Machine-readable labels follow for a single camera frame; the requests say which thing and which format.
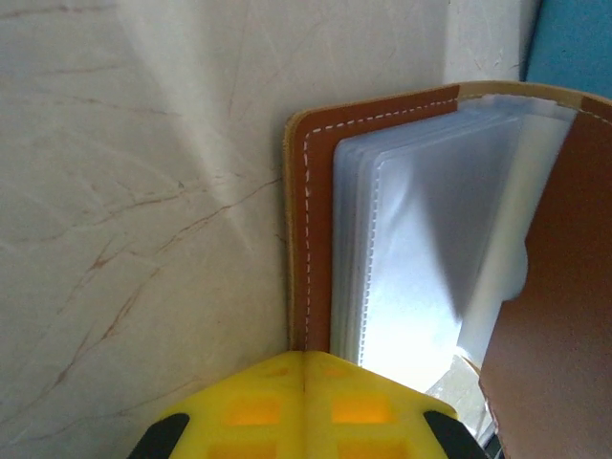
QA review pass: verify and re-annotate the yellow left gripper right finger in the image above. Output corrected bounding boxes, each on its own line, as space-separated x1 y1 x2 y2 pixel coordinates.
303 351 491 459

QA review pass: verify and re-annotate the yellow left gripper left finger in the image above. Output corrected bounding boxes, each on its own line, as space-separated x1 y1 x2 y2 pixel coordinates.
127 350 308 459

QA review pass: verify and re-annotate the brown leather card holder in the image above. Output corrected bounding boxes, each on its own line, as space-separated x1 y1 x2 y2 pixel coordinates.
283 79 612 459

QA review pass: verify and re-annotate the blue card tin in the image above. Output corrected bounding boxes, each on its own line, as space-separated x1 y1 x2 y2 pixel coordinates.
519 0 612 99

